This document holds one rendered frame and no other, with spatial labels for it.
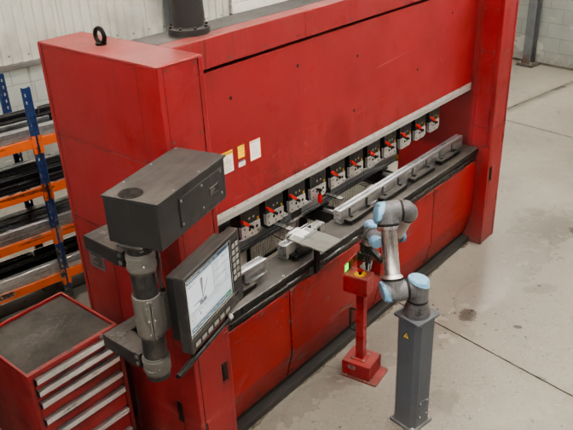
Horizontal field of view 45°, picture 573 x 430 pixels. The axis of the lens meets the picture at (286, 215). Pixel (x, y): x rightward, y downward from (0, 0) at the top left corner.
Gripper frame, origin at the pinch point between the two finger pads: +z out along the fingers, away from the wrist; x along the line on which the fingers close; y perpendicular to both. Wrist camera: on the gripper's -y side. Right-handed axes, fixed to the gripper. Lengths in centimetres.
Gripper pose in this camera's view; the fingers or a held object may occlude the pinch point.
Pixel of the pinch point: (368, 272)
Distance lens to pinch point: 426.8
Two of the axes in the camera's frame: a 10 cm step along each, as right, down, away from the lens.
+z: -0.4, 8.7, 5.0
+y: -8.5, -2.9, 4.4
